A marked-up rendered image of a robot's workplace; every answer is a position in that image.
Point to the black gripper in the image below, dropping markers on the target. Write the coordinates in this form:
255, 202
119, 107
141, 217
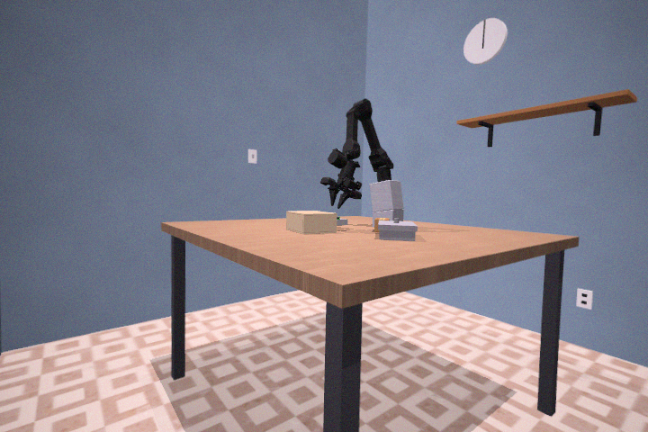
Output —
334, 186

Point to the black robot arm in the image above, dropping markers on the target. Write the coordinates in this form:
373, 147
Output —
351, 148

